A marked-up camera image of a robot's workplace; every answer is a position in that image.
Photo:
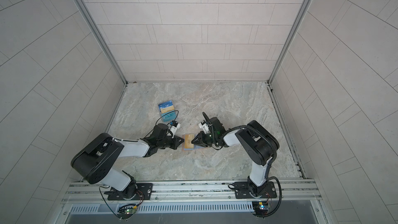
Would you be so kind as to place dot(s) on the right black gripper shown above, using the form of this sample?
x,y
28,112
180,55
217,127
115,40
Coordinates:
x,y
201,140

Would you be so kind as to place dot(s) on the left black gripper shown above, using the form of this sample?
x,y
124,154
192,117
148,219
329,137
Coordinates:
x,y
176,143

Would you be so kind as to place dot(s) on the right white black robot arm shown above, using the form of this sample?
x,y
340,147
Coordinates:
x,y
258,143

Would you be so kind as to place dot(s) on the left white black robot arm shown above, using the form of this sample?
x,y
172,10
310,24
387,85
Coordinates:
x,y
95,162

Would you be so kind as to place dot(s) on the teal card on table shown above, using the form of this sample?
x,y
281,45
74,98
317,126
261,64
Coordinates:
x,y
168,117

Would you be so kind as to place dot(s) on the gold beige card on table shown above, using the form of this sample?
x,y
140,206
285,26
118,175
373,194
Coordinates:
x,y
164,110

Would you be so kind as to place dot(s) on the blue VIP card on table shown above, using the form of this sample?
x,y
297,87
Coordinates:
x,y
165,104

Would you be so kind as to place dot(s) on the white ventilation grille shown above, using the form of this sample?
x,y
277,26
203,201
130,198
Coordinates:
x,y
168,207

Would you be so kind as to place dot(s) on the left green circuit board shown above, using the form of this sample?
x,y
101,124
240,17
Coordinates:
x,y
128,209

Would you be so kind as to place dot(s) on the green circuit board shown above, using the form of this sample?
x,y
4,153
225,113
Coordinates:
x,y
128,209
260,208

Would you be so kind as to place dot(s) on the right green circuit board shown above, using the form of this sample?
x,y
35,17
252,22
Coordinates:
x,y
260,208

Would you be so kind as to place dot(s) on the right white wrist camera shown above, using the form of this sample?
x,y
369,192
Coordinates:
x,y
204,127

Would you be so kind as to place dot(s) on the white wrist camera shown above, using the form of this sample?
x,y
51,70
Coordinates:
x,y
204,127
174,126

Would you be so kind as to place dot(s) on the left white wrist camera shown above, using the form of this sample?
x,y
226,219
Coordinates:
x,y
174,126

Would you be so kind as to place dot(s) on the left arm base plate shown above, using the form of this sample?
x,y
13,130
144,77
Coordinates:
x,y
136,191

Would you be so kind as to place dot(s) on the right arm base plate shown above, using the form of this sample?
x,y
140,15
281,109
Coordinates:
x,y
249,190

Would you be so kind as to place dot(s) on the aluminium mounting rail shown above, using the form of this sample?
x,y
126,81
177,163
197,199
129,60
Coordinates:
x,y
196,191

